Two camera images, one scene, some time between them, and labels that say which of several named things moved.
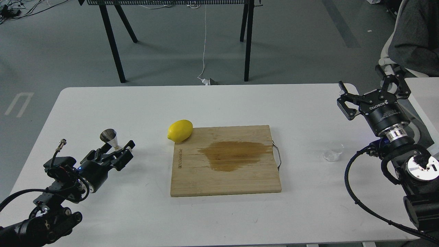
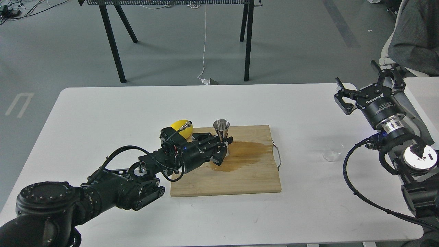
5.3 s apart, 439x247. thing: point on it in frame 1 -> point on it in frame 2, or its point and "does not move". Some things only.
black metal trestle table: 248,11 does not move
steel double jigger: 109,136 -> 221,126
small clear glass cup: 334,150 does not move
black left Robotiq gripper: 94,172 -> 193,153
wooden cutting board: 225,161 does not move
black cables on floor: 10,10 does not move
